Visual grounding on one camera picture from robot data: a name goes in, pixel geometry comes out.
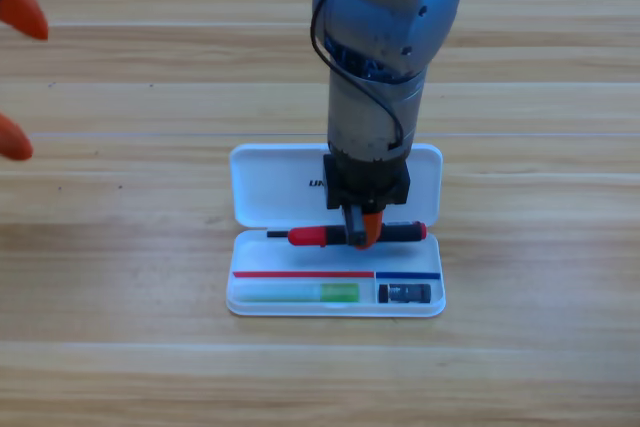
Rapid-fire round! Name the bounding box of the green highlighter pen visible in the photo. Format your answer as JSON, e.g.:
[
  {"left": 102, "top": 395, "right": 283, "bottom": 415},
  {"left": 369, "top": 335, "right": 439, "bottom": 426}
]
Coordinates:
[{"left": 234, "top": 282, "right": 361, "bottom": 304}]

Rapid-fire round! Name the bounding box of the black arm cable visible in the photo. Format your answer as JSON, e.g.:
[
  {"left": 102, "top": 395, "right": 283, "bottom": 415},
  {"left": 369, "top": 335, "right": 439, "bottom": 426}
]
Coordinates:
[{"left": 309, "top": 0, "right": 406, "bottom": 149}]

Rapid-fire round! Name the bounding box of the white Unitree pencil case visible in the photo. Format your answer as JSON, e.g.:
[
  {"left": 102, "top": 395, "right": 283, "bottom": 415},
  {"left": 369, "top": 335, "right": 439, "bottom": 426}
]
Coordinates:
[{"left": 225, "top": 142, "right": 447, "bottom": 319}]

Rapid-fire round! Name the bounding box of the red and black marker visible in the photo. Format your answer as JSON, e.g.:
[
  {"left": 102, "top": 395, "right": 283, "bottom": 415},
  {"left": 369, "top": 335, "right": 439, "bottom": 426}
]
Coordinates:
[{"left": 287, "top": 220, "right": 429, "bottom": 249}]

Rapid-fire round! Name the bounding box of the black eraser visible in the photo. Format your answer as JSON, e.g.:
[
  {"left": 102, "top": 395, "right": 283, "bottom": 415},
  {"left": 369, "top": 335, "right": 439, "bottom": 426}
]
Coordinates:
[{"left": 378, "top": 283, "right": 432, "bottom": 305}]

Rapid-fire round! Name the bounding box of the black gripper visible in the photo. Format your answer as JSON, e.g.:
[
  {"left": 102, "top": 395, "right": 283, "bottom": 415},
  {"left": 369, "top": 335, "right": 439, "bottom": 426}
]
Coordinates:
[{"left": 322, "top": 154, "right": 411, "bottom": 252}]

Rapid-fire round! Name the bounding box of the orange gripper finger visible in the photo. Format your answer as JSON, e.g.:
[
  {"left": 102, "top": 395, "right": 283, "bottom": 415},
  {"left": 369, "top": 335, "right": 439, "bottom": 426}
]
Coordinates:
[
  {"left": 0, "top": 113, "right": 35, "bottom": 162},
  {"left": 0, "top": 0, "right": 50, "bottom": 42}
]

